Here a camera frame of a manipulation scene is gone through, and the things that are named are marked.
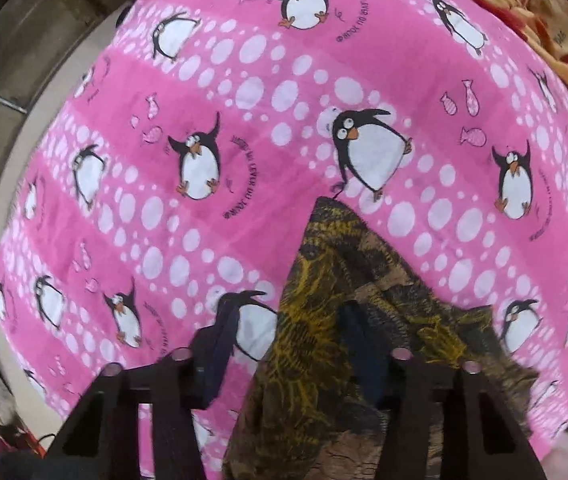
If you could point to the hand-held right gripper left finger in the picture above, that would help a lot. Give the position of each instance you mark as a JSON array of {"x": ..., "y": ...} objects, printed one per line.
[{"x": 218, "y": 345}]

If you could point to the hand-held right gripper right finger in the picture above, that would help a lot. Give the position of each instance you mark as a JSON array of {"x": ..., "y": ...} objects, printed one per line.
[{"x": 356, "y": 345}]

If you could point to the brown patterned garment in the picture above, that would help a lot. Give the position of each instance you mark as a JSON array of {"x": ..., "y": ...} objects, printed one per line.
[{"x": 314, "y": 310}]

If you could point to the pink penguin print bedsheet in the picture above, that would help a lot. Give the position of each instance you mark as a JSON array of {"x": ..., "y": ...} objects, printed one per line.
[{"x": 264, "y": 110}]

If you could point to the red orange floral blanket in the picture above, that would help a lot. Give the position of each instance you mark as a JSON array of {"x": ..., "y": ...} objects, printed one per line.
[{"x": 539, "y": 20}]

